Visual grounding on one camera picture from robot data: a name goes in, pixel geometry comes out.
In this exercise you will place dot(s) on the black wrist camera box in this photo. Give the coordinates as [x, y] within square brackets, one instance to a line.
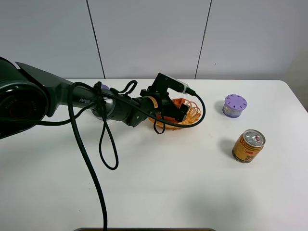
[163, 82]

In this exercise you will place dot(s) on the purple lid air freshener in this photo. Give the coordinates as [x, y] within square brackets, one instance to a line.
[234, 105]

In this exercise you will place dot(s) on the gold Red Bull can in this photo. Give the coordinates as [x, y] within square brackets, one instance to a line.
[248, 145]

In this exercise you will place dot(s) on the orange woven plastic basket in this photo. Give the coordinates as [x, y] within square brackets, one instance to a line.
[192, 116]

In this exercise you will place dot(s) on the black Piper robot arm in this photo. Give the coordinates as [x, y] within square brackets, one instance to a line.
[28, 94]

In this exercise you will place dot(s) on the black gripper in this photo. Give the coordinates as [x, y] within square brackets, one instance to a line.
[166, 106]

